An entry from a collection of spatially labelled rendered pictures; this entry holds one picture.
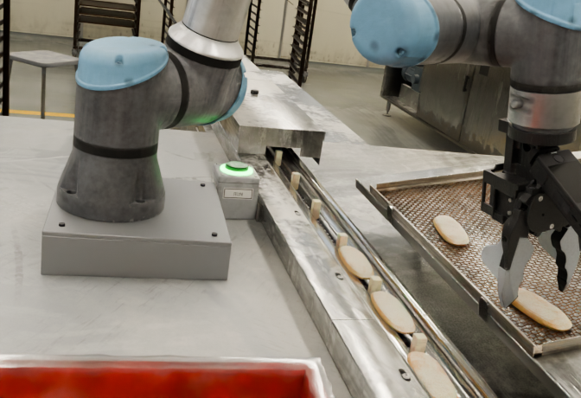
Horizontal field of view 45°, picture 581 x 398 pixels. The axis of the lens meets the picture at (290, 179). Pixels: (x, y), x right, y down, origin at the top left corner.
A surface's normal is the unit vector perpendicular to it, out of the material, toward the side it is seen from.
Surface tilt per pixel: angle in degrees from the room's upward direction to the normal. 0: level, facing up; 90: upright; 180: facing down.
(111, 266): 90
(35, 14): 90
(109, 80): 87
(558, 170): 29
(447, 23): 75
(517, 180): 10
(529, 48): 105
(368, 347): 0
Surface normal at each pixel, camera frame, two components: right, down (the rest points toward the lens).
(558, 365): -0.04, -0.93
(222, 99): 0.76, 0.49
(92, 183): -0.11, -0.02
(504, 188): -0.92, 0.17
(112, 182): 0.20, 0.03
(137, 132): 0.65, 0.33
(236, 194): 0.24, 0.33
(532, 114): -0.62, 0.29
